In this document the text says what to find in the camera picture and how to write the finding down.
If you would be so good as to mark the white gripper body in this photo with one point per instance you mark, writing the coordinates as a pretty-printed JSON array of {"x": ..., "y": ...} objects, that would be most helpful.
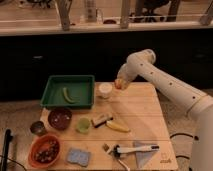
[{"x": 126, "y": 74}]

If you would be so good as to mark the orange apple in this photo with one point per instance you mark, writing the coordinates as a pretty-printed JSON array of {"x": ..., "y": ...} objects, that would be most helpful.
[{"x": 118, "y": 83}]

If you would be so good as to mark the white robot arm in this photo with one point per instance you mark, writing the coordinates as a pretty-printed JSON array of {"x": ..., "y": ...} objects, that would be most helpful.
[{"x": 196, "y": 103}]

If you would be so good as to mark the white paper cup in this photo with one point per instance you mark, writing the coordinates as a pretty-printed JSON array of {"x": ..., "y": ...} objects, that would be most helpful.
[{"x": 105, "y": 90}]

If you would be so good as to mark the small green cup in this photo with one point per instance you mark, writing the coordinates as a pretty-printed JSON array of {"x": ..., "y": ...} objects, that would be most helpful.
[{"x": 83, "y": 125}]

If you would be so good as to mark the dark eraser block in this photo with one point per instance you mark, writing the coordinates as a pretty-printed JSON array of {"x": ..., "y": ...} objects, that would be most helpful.
[{"x": 101, "y": 119}]

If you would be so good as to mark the yellow banana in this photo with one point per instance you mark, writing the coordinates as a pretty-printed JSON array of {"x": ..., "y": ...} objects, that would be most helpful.
[{"x": 115, "y": 126}]

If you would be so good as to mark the green pepper in tray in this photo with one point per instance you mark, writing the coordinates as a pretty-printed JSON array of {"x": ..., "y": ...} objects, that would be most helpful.
[{"x": 66, "y": 96}]

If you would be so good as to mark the green plastic tray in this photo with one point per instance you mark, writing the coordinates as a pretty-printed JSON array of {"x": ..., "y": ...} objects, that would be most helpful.
[{"x": 80, "y": 89}]

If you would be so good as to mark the dark red bowl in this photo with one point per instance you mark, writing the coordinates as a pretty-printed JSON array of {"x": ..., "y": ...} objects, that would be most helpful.
[{"x": 60, "y": 118}]

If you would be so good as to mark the grey cloth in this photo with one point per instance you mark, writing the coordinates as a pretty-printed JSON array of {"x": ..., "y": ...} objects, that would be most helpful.
[{"x": 143, "y": 157}]

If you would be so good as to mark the blue sponge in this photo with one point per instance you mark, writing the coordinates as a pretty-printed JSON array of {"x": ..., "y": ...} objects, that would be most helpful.
[{"x": 78, "y": 156}]

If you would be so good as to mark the metal can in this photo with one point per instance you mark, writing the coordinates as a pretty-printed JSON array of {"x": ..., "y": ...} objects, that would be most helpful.
[{"x": 38, "y": 128}]

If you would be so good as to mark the orange bowl with food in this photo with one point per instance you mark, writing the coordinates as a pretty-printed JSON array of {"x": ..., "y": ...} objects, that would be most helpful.
[{"x": 44, "y": 152}]

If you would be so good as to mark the black stand at left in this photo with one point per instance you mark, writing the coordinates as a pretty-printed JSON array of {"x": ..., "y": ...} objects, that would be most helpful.
[{"x": 4, "y": 156}]

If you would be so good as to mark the white handled brush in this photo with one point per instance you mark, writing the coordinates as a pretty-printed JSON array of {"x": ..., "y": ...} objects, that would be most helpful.
[{"x": 117, "y": 151}]

